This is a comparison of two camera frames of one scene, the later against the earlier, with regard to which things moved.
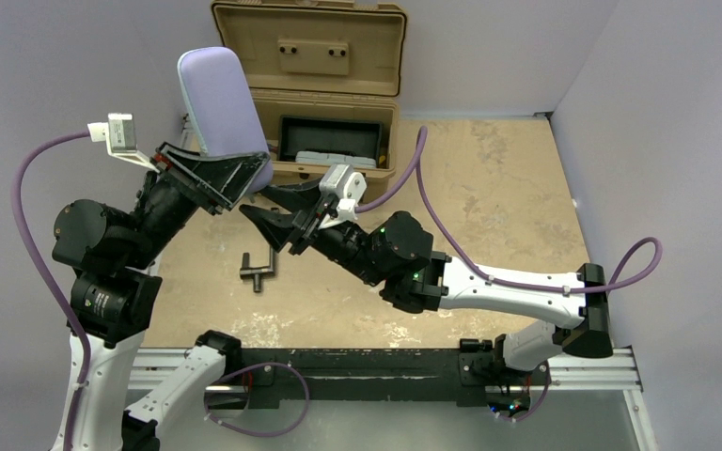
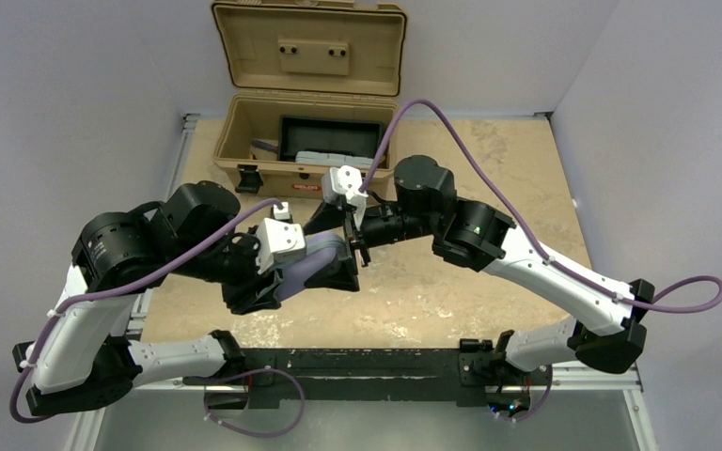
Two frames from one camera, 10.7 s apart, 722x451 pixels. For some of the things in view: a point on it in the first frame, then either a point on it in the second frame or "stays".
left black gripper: (189, 177) to (252, 293)
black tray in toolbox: (336, 136) stays
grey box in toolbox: (324, 158) stays
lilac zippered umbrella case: (222, 106) to (323, 250)
